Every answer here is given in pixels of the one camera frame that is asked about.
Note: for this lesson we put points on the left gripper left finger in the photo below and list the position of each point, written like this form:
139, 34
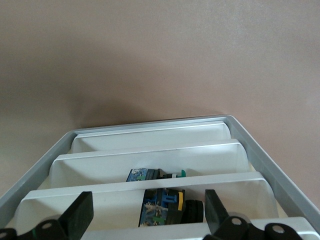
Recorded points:
77, 215

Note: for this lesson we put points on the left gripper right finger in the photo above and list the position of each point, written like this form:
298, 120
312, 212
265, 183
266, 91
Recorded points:
215, 215

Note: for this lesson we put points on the white plastic drawer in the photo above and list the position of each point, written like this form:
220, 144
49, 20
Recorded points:
150, 140
100, 167
112, 207
150, 232

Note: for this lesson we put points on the black knob push button switch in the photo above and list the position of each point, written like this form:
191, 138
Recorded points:
170, 207

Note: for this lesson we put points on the white drawer cabinet grey frame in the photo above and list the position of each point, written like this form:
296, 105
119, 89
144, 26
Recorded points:
258, 156

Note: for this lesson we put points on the green head push button switch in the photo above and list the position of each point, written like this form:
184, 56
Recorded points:
142, 175

